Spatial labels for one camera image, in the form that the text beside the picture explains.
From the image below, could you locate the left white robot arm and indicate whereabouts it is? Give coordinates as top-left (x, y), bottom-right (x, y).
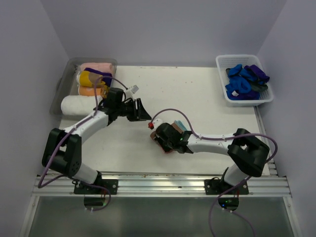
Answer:
top-left (38, 85), bottom-right (151, 194)

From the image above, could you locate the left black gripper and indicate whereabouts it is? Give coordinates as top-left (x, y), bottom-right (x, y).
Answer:
top-left (116, 98), bottom-right (151, 122)

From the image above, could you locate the dark green towel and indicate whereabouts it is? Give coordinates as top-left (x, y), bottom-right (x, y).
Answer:
top-left (249, 81), bottom-right (269, 93)

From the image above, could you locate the orange rolled towel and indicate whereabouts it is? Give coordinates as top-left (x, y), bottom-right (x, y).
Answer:
top-left (78, 85), bottom-right (110, 98)

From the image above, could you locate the white rolled towel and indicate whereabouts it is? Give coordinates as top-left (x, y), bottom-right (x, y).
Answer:
top-left (60, 95), bottom-right (103, 116)

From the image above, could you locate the blue towel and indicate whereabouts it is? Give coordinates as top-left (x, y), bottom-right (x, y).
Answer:
top-left (225, 77), bottom-right (260, 101)
top-left (228, 64), bottom-right (252, 79)

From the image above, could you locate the aluminium mounting rail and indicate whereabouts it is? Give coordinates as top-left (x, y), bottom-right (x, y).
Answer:
top-left (31, 172), bottom-right (291, 198)

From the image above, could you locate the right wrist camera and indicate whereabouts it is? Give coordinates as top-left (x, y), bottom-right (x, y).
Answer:
top-left (148, 118), bottom-right (163, 130)

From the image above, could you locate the purple towel in basket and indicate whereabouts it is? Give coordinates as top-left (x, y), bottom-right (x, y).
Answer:
top-left (244, 65), bottom-right (270, 85)

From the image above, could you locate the yellow bear towel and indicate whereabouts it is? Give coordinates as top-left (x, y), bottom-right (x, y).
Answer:
top-left (76, 71), bottom-right (104, 87)

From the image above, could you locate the purple rolled towel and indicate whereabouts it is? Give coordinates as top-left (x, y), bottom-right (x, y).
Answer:
top-left (88, 69), bottom-right (113, 86)

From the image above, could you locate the pink rolled towel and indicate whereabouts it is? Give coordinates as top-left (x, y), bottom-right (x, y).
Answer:
top-left (79, 62), bottom-right (114, 75)

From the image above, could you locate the grey plastic tray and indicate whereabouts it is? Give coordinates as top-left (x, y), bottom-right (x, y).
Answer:
top-left (49, 57), bottom-right (118, 120)

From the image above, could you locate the brown orange towel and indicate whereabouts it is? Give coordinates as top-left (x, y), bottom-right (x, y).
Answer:
top-left (150, 120), bottom-right (187, 154)

